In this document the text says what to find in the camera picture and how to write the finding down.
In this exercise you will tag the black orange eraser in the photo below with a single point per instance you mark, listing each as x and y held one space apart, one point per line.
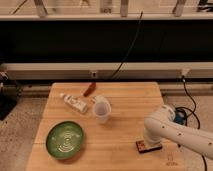
142 147

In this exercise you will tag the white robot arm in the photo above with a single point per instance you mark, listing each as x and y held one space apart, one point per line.
160 124

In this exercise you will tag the clear plastic measuring cup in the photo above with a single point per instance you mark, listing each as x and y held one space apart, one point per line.
101 109

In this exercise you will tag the white plastic bottle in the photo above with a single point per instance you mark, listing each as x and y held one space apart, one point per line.
74 103

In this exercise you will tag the green ceramic bowl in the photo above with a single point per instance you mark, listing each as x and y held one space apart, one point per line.
64 140

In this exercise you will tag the blue connector box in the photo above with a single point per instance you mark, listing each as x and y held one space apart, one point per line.
179 119

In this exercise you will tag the black equipment at left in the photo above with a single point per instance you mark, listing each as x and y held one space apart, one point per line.
8 100

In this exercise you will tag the red-brown handled tool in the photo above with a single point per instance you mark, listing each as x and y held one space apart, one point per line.
90 89

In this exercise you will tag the white wall outlet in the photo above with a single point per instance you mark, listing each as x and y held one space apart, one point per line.
94 74

